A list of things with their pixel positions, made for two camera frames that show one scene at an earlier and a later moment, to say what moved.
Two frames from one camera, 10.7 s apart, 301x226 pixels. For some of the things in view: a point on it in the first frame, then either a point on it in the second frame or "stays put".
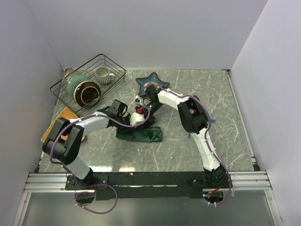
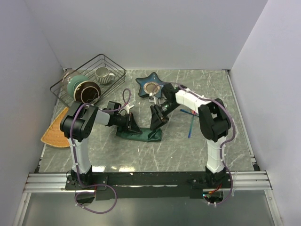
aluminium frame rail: [250, 180] stays put
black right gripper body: [153, 107] to [161, 113]
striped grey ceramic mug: [103, 76] stays put
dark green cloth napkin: [151, 134] stays put
